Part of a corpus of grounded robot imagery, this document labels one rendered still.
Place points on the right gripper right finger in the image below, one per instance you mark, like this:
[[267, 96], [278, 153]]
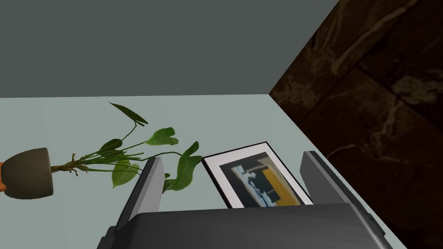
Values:
[[323, 181]]

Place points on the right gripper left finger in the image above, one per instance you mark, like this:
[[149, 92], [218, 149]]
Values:
[[147, 190]]

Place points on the black framed picture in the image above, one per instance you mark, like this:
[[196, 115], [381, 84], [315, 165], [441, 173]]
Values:
[[258, 178]]

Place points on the green potted plant grey pot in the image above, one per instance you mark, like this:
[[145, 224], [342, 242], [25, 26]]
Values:
[[27, 174]]

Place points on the orange furniture piece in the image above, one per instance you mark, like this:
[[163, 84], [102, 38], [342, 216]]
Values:
[[1, 178]]

